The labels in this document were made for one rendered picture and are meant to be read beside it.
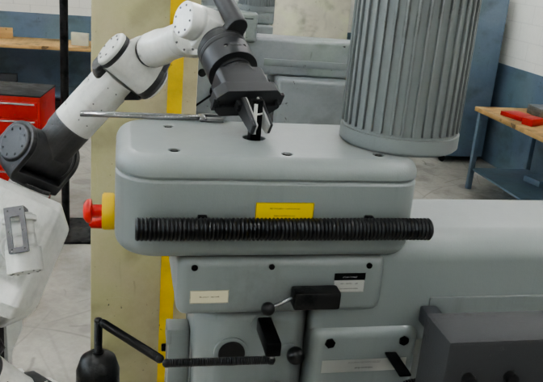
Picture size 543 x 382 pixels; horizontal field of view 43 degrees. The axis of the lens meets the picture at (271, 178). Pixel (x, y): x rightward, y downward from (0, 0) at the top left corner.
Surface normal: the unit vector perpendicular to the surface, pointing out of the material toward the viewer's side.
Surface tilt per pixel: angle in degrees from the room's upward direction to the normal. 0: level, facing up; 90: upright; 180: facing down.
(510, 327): 0
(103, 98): 99
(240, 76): 31
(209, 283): 90
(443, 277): 90
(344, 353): 90
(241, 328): 90
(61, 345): 0
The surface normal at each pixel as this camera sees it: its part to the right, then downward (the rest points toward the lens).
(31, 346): 0.08, -0.95
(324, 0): 0.20, 0.31
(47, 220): 0.47, -0.24
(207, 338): -0.47, 0.23
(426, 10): -0.04, 0.30
